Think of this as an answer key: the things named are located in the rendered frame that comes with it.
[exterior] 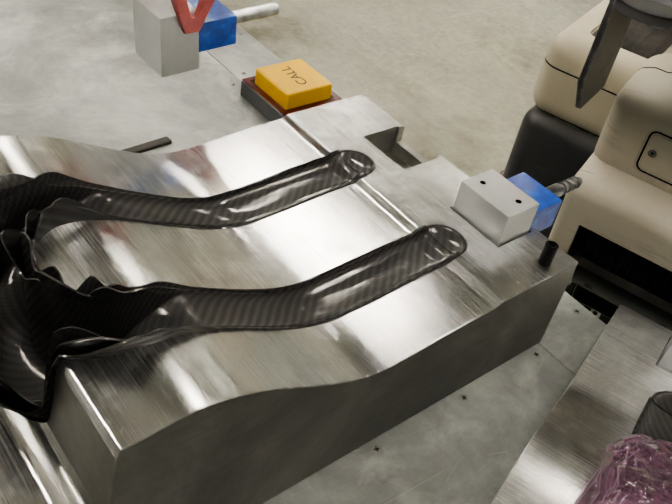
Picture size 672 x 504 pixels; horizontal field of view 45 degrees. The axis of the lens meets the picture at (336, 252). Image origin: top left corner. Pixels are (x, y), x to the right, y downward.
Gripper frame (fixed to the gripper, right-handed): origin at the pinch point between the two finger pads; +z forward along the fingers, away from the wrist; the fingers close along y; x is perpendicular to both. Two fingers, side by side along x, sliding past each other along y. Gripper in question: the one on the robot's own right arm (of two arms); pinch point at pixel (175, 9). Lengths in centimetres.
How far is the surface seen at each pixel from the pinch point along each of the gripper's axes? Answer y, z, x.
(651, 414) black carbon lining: 46.9, 9.9, 10.8
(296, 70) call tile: -3.4, 11.5, 16.4
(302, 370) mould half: 34.8, 4.1, -11.0
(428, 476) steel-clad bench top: 40.4, 14.7, -3.0
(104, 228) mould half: 21.3, 1.4, -16.7
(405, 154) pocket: 17.3, 8.0, 13.2
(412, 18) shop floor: -138, 99, 176
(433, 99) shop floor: -91, 99, 143
